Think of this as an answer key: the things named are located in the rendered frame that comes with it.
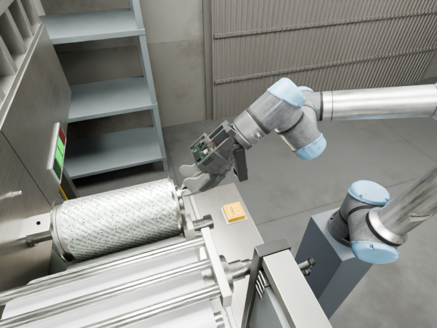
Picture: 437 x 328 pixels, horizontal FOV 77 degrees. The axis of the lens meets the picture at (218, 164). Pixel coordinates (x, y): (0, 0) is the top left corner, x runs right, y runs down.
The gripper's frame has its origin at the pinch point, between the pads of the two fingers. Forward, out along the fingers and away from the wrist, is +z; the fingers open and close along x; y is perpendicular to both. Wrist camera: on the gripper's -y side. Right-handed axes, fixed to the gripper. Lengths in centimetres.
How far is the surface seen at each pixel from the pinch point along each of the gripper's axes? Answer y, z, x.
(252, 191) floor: -141, 28, -93
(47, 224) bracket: 22.2, 22.4, 2.4
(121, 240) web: 9.4, 14.9, 7.9
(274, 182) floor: -156, 11, -97
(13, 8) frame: 47, 12, -69
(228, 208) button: -37.2, 8.2, -15.7
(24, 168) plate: 28.6, 23.9, -13.1
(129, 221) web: 11.0, 9.7, 6.8
